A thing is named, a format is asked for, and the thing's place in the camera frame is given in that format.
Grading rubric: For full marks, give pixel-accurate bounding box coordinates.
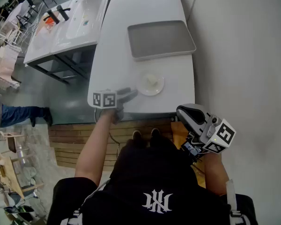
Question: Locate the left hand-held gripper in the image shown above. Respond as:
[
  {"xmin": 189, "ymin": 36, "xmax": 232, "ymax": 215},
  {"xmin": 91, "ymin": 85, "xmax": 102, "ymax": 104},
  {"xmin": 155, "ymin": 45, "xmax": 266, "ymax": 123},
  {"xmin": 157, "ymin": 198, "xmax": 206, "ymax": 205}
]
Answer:
[{"xmin": 92, "ymin": 87, "xmax": 139, "ymax": 125}]

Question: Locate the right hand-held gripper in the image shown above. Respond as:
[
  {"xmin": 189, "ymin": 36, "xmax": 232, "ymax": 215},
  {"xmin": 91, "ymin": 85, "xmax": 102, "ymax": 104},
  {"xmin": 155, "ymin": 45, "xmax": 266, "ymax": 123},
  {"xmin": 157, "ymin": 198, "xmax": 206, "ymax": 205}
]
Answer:
[{"xmin": 176, "ymin": 103, "xmax": 237, "ymax": 160}]

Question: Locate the person's right forearm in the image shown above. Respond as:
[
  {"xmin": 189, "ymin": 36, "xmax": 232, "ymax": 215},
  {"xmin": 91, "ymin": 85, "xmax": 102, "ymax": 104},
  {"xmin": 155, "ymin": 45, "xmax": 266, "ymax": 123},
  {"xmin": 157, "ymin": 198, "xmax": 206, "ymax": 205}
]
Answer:
[{"xmin": 202, "ymin": 151, "xmax": 230, "ymax": 197}]

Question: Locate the person's left forearm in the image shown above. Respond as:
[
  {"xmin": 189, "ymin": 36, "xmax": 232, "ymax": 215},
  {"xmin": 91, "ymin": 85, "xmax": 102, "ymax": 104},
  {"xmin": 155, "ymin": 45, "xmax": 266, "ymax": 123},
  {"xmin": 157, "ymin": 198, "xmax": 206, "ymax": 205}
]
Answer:
[{"xmin": 74, "ymin": 108, "xmax": 116, "ymax": 188}]

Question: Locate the white round plate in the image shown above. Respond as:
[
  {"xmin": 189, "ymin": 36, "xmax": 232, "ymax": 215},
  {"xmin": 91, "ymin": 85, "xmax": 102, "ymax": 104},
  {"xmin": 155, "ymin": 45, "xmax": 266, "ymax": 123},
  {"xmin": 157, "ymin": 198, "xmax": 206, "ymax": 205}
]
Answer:
[{"xmin": 136, "ymin": 70, "xmax": 165, "ymax": 97}]

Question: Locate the person's left black shoe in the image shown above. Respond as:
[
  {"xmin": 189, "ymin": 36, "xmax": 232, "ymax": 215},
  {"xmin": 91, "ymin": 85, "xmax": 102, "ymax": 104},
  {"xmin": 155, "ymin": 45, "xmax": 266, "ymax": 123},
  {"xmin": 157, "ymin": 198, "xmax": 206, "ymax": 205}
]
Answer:
[{"xmin": 132, "ymin": 129, "xmax": 143, "ymax": 147}]

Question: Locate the person's black shoe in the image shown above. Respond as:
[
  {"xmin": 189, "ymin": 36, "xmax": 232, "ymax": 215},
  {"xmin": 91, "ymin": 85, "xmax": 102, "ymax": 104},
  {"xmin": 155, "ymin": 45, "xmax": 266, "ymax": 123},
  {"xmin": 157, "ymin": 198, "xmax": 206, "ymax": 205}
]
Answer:
[
  {"xmin": 132, "ymin": 129, "xmax": 143, "ymax": 147},
  {"xmin": 150, "ymin": 128, "xmax": 162, "ymax": 147}
]

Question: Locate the person's right black shoe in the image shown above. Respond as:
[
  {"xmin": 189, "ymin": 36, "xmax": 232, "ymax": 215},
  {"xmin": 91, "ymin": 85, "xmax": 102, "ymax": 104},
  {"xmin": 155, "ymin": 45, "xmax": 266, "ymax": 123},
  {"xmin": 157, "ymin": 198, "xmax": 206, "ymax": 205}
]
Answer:
[{"xmin": 150, "ymin": 128, "xmax": 162, "ymax": 147}]

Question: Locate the wooden slat platform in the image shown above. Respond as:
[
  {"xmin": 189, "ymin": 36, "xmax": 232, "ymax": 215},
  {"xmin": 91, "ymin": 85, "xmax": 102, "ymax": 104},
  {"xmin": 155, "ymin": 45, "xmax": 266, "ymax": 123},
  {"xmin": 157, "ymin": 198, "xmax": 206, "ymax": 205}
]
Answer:
[{"xmin": 47, "ymin": 119, "xmax": 207, "ymax": 189}]

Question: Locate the grey rectangular tray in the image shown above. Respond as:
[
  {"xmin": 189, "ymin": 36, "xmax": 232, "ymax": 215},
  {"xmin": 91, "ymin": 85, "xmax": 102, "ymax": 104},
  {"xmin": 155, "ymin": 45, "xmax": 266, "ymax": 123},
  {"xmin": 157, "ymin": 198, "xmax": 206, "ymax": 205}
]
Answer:
[{"xmin": 127, "ymin": 20, "xmax": 197, "ymax": 62}]

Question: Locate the person's black shirt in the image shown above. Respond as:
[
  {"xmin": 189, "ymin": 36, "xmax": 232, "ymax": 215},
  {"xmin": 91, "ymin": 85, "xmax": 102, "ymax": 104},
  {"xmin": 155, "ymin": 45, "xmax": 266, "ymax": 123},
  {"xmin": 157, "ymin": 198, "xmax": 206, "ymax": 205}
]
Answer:
[{"xmin": 46, "ymin": 137, "xmax": 259, "ymax": 225}]

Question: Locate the white double sink unit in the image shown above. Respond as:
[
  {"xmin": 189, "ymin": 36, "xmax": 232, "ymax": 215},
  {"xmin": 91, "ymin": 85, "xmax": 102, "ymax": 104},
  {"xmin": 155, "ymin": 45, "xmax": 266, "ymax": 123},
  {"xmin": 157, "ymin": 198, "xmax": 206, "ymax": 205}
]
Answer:
[{"xmin": 23, "ymin": 0, "xmax": 112, "ymax": 68}]

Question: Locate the white table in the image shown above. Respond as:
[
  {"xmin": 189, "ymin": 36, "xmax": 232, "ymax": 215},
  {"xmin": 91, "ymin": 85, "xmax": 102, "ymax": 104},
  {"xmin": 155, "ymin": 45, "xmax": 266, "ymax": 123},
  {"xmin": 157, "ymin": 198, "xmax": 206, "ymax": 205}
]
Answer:
[{"xmin": 87, "ymin": 0, "xmax": 196, "ymax": 115}]

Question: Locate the black faucet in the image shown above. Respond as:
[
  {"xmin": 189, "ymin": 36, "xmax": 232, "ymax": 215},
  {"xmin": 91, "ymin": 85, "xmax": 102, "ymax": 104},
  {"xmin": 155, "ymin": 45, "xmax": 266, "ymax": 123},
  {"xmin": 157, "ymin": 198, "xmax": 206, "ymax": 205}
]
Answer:
[
  {"xmin": 56, "ymin": 5, "xmax": 72, "ymax": 22},
  {"xmin": 46, "ymin": 8, "xmax": 61, "ymax": 25}
]

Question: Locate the orange item in sink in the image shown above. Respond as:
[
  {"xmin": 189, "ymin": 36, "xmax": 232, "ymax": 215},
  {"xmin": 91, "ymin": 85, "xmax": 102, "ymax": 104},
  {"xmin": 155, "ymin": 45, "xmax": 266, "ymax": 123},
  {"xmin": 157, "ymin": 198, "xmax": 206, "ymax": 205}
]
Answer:
[{"xmin": 42, "ymin": 15, "xmax": 56, "ymax": 34}]

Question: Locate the wooden stool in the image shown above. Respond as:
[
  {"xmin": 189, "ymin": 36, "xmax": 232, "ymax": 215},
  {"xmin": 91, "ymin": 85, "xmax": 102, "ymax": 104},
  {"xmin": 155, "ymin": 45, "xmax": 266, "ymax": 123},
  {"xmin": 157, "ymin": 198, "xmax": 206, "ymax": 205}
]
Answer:
[{"xmin": 0, "ymin": 130, "xmax": 29, "ymax": 154}]

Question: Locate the white cloth covered furniture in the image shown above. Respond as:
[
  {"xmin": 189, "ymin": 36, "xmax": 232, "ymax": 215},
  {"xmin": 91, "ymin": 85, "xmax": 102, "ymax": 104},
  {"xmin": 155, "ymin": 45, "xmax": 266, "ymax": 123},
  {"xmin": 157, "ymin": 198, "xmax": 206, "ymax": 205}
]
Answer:
[{"xmin": 0, "ymin": 44, "xmax": 22, "ymax": 90}]

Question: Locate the black metal chair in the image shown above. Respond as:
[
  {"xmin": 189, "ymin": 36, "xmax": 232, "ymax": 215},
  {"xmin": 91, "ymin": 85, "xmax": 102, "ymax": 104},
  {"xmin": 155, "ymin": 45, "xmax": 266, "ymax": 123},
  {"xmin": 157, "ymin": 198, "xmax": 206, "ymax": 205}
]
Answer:
[{"xmin": 15, "ymin": 0, "xmax": 39, "ymax": 29}]

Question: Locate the wooden workbench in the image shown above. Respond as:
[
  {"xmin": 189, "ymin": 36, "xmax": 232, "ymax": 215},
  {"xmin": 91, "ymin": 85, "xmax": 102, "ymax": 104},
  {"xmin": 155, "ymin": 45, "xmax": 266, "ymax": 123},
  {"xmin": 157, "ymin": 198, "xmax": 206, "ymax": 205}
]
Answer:
[{"xmin": 0, "ymin": 149, "xmax": 26, "ymax": 199}]

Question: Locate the thin floor cable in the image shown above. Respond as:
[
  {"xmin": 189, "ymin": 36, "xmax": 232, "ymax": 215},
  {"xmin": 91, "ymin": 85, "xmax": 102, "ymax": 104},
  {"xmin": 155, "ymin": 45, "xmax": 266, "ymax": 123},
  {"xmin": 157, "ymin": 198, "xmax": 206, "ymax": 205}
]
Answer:
[{"xmin": 94, "ymin": 107, "xmax": 121, "ymax": 158}]

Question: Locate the black metal sink frame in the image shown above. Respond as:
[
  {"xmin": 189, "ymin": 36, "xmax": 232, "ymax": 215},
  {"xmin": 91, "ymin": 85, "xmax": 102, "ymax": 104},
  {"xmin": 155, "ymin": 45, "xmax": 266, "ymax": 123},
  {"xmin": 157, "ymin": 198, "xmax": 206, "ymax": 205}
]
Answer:
[{"xmin": 27, "ymin": 44, "xmax": 98, "ymax": 86}]

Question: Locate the white shoulder strap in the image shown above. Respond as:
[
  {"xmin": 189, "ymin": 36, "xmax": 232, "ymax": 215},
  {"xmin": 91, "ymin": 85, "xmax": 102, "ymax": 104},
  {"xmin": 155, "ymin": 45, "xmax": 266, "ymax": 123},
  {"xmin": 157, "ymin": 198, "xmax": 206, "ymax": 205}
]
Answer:
[{"xmin": 225, "ymin": 179, "xmax": 237, "ymax": 217}]

